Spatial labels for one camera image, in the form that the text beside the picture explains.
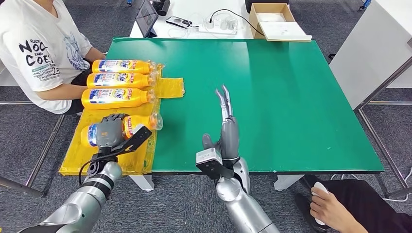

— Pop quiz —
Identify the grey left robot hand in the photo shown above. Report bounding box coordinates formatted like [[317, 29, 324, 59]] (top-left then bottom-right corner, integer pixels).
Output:
[[95, 113, 129, 148]]

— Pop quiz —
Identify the person's hand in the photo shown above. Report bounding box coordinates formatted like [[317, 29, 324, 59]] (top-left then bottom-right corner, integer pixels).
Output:
[[309, 191, 355, 233]]

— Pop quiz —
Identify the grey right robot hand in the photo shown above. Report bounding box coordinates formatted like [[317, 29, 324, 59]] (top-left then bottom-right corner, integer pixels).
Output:
[[202, 84, 240, 162]]

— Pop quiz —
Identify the white handheld device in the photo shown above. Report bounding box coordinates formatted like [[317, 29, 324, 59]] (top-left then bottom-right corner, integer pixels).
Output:
[[310, 182, 329, 226]]

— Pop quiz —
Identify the orange detergent bottle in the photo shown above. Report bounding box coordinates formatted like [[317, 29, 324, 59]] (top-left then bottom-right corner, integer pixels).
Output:
[[91, 59, 158, 75], [86, 72, 159, 90], [80, 112, 164, 148], [81, 87, 157, 111]]

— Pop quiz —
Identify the person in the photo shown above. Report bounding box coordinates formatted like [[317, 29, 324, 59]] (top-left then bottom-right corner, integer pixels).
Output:
[[0, 0, 107, 115], [294, 175, 412, 233]]

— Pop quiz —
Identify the white table leg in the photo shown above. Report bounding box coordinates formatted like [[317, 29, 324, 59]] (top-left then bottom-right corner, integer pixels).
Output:
[[274, 174, 305, 192], [128, 174, 155, 193]]

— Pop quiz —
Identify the white power strip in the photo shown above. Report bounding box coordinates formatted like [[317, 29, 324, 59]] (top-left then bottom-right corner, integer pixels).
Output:
[[198, 15, 238, 35]]

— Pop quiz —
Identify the open cardboard box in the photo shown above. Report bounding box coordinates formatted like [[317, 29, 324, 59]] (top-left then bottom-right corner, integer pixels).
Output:
[[248, 2, 312, 42]]

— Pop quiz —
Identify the black tablet on stand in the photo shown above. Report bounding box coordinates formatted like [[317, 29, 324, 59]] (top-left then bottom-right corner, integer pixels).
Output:
[[135, 0, 159, 38]]

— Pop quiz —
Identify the white foam insert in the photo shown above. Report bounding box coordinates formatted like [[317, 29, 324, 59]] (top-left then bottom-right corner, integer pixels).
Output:
[[256, 13, 286, 23]]

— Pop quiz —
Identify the black smartphone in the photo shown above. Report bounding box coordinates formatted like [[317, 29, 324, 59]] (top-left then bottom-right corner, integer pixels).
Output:
[[165, 15, 193, 29]]

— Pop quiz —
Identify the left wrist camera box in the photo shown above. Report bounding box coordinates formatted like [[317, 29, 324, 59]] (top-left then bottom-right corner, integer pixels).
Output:
[[109, 125, 153, 155]]

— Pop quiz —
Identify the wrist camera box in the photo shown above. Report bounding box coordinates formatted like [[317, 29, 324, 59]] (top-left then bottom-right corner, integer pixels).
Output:
[[195, 148, 235, 181], [109, 125, 153, 155]]

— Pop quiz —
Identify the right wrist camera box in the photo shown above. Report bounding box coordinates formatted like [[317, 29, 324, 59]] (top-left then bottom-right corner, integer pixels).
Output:
[[195, 148, 235, 181]]

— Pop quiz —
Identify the white floor cable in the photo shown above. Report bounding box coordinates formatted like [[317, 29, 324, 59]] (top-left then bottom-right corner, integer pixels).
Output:
[[329, 173, 412, 204]]

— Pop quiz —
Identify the chrome metal frame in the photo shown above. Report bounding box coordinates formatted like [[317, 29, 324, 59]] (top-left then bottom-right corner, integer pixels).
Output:
[[352, 58, 412, 200], [0, 100, 67, 198]]

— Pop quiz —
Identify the black power cable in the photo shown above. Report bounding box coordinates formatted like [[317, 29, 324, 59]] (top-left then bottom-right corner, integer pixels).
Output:
[[209, 9, 265, 37]]

